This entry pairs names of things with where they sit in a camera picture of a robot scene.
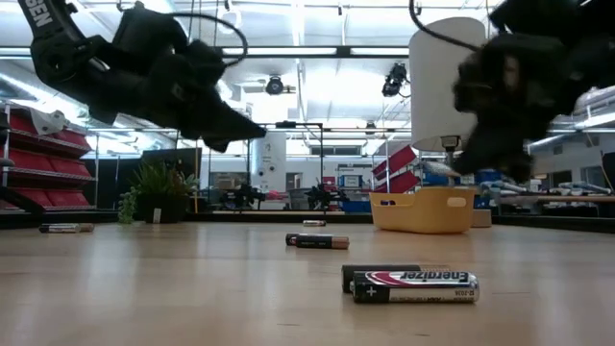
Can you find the black camera on mount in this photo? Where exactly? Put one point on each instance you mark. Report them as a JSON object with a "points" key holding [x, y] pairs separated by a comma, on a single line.
{"points": [[395, 79]]}

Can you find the black aluminium table frame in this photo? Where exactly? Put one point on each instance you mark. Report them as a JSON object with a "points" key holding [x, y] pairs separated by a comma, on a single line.
{"points": [[259, 217]]}

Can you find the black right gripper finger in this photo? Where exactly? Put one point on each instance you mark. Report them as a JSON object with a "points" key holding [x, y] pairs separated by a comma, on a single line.
{"points": [[521, 158], [478, 151]]}

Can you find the red bin storage rack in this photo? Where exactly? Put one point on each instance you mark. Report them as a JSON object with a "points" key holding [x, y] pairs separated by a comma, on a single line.
{"points": [[29, 161]]}

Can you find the red tilted bin rack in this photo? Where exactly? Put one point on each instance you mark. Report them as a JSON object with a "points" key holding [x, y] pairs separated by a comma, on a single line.
{"points": [[396, 161]]}

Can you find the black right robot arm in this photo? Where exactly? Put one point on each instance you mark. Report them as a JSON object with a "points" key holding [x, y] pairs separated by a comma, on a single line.
{"points": [[591, 43]]}

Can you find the white shade wooden base lamp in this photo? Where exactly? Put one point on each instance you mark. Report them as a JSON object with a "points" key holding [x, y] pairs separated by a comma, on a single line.
{"points": [[432, 86]]}

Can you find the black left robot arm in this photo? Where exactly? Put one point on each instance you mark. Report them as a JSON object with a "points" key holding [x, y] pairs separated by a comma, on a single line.
{"points": [[57, 57]]}

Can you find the black background robot arm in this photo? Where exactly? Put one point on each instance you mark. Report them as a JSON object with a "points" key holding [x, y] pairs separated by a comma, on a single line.
{"points": [[242, 196], [324, 196]]}

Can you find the black overhead frame bar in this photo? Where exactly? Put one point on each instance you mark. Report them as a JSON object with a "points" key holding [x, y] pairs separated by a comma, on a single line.
{"points": [[343, 52]]}

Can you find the potted green succulent plant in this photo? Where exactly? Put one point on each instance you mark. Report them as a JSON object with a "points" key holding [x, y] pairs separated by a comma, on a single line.
{"points": [[161, 192]]}

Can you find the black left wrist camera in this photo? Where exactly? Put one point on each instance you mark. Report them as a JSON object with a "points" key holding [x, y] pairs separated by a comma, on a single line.
{"points": [[144, 29]]}

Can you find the black round ceiling camera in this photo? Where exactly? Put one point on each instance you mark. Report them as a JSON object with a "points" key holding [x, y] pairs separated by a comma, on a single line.
{"points": [[275, 85]]}

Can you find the background wooden workbench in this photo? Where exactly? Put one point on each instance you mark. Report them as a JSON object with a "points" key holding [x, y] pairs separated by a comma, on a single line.
{"points": [[552, 198]]}

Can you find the white cylindrical tank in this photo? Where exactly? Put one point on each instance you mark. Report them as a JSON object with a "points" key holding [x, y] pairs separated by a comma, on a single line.
{"points": [[269, 158]]}

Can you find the yellow plastic bin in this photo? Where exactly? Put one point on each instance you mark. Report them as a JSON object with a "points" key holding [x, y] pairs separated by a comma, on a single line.
{"points": [[423, 214]]}

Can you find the silver Energizer battery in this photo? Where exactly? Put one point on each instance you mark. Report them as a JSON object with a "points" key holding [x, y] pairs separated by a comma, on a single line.
{"points": [[413, 287], [314, 223]]}

